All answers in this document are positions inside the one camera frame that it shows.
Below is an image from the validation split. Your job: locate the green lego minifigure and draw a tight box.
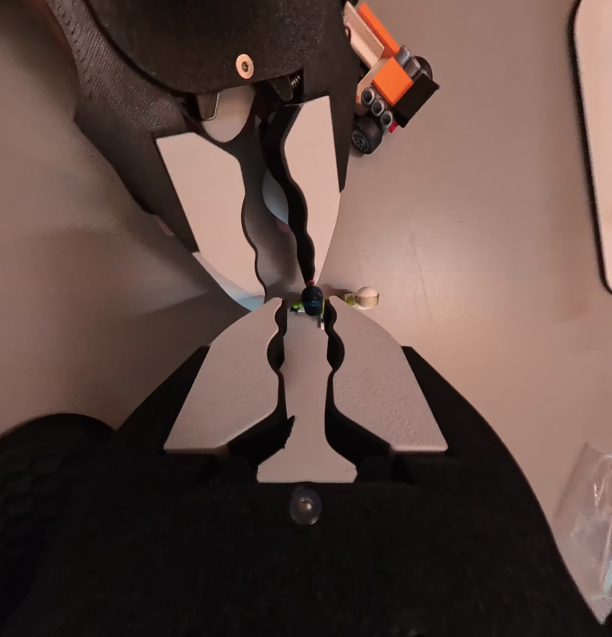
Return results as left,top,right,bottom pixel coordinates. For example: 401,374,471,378
343,286,381,307

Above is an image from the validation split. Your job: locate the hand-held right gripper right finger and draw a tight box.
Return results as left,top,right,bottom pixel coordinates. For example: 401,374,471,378
324,299,449,459

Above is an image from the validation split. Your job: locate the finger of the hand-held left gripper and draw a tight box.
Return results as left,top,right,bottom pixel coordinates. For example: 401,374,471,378
154,130,282,304
261,95,344,284

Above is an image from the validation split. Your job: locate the blue cap with orange hair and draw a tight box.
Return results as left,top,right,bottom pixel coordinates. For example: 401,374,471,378
300,284,326,317

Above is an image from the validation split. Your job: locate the white booklet stand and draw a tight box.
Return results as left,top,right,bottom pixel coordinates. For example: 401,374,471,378
570,0,612,297

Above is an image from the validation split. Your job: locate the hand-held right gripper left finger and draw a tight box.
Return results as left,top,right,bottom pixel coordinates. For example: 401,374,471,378
164,297,295,459

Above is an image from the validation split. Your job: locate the orange lego race car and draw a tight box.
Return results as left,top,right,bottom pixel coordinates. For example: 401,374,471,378
341,0,441,157

